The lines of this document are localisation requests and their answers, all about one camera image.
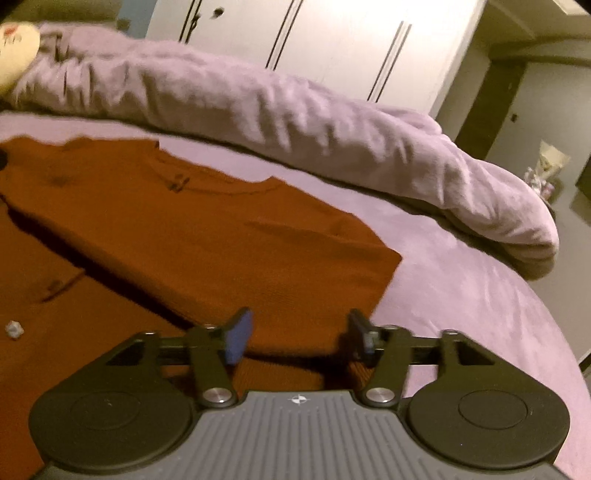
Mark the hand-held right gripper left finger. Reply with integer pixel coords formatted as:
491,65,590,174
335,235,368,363
106,308,255,409

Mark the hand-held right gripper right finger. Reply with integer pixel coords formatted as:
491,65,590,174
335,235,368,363
346,308,486,409

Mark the rust brown shirt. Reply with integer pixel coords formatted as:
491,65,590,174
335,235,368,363
0,136,403,480

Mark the bed with purple sheet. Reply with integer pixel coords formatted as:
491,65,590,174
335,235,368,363
0,110,588,418

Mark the lilac fluffy duvet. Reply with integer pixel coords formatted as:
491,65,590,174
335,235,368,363
9,21,560,267

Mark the small side table with figurines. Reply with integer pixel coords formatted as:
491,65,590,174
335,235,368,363
523,141,572,202

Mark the dark door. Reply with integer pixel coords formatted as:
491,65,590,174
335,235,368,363
455,58,528,160

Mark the dark furniture piece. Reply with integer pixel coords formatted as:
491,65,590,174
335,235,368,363
575,165,591,205

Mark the white wardrobe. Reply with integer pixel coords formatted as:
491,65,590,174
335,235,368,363
145,0,486,121

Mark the pale yellow pillow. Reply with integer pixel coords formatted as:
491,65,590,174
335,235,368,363
0,23,43,99

